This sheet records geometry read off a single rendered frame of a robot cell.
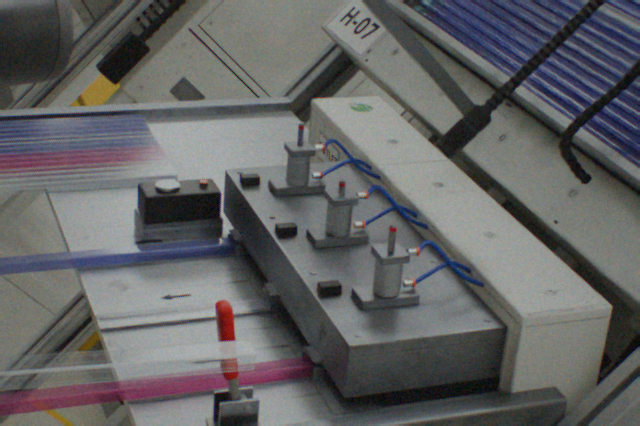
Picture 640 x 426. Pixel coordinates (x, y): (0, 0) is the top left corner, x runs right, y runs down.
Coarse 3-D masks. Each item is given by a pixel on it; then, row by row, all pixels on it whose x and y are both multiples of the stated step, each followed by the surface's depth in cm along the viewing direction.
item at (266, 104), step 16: (0, 112) 143; (16, 112) 143; (32, 112) 144; (48, 112) 144; (64, 112) 145; (80, 112) 145; (96, 112) 146; (112, 112) 147; (128, 112) 147; (144, 112) 148; (160, 112) 149; (176, 112) 149; (192, 112) 150; (208, 112) 151; (224, 112) 152; (240, 112) 152; (256, 112) 153
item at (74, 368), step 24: (0, 360) 61; (24, 360) 62; (48, 360) 62; (72, 360) 62; (96, 360) 63; (120, 360) 63; (144, 360) 64; (168, 360) 64; (192, 360) 65; (216, 360) 65; (240, 360) 66; (0, 384) 61; (24, 384) 61; (48, 384) 62; (72, 384) 62
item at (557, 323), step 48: (336, 144) 130; (384, 144) 125; (432, 192) 115; (480, 192) 115; (432, 240) 109; (480, 240) 106; (528, 240) 107; (480, 288) 101; (528, 288) 99; (576, 288) 99; (528, 336) 95; (576, 336) 97; (528, 384) 97; (576, 384) 99
